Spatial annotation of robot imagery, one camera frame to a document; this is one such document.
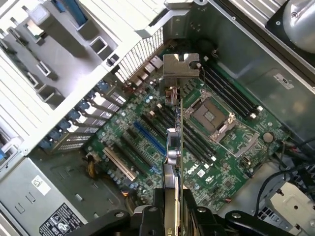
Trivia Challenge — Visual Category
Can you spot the white expansion slot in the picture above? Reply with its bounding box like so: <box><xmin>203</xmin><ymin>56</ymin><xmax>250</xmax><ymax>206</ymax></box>
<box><xmin>102</xmin><ymin>147</ymin><xmax>137</xmax><ymax>181</ymax></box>

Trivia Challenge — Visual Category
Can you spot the long black expansion slot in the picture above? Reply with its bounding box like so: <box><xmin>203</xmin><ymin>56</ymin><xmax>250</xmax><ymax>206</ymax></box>
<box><xmin>149</xmin><ymin>110</ymin><xmax>214</xmax><ymax>168</ymax></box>
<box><xmin>156</xmin><ymin>103</ymin><xmax>218</xmax><ymax>163</ymax></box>

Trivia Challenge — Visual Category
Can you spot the blue expansion slot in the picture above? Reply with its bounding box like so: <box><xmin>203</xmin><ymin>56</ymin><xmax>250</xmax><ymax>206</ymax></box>
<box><xmin>132</xmin><ymin>120</ymin><xmax>168</xmax><ymax>159</ymax></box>

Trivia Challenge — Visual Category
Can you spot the silver slot cover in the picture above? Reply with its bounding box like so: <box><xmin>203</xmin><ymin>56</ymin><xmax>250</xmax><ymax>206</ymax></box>
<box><xmin>75</xmin><ymin>117</ymin><xmax>109</xmax><ymax>128</ymax></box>
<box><xmin>64</xmin><ymin>131</ymin><xmax>99</xmax><ymax>145</ymax></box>
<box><xmin>93</xmin><ymin>98</ymin><xmax>124</xmax><ymax>112</ymax></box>
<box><xmin>84</xmin><ymin>107</ymin><xmax>117</xmax><ymax>120</ymax></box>
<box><xmin>104</xmin><ymin>90</ymin><xmax>127</xmax><ymax>105</ymax></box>

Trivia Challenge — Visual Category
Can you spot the black RAM slot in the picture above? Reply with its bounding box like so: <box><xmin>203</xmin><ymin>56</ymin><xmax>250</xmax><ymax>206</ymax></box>
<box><xmin>209</xmin><ymin>63</ymin><xmax>263</xmax><ymax>113</ymax></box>
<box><xmin>207</xmin><ymin>65</ymin><xmax>259</xmax><ymax>115</ymax></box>
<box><xmin>201</xmin><ymin>71</ymin><xmax>249</xmax><ymax>121</ymax></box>
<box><xmin>204</xmin><ymin>68</ymin><xmax>256</xmax><ymax>119</ymax></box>

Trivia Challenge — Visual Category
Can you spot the green Dell motherboard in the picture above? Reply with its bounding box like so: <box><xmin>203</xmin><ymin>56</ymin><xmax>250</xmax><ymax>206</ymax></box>
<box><xmin>83</xmin><ymin>41</ymin><xmax>292</xmax><ymax>214</ymax></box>

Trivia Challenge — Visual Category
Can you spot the metal disk bay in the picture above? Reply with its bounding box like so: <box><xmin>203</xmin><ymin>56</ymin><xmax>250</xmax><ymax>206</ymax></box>
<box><xmin>267</xmin><ymin>181</ymin><xmax>315</xmax><ymax>236</ymax></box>

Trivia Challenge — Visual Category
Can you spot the CPU socket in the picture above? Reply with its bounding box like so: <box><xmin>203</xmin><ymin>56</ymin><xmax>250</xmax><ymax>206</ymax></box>
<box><xmin>184</xmin><ymin>94</ymin><xmax>238</xmax><ymax>145</ymax></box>

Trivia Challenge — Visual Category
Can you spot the grey power supply unit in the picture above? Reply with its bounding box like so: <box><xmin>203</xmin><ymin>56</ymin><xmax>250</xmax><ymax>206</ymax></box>
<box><xmin>0</xmin><ymin>157</ymin><xmax>88</xmax><ymax>236</ymax></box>

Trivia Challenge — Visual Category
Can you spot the grey metal PC case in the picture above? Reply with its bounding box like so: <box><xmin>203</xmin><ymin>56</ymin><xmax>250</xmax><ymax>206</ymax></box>
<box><xmin>0</xmin><ymin>0</ymin><xmax>315</xmax><ymax>236</ymax></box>

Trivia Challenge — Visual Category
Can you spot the grey parts rack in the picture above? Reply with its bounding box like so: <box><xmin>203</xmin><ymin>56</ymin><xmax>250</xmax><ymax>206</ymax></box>
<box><xmin>0</xmin><ymin>0</ymin><xmax>119</xmax><ymax>110</ymax></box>

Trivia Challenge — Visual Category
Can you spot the yellow and black wire bundle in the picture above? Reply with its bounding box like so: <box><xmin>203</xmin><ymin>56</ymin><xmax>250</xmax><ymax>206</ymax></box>
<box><xmin>85</xmin><ymin>152</ymin><xmax>99</xmax><ymax>180</ymax></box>

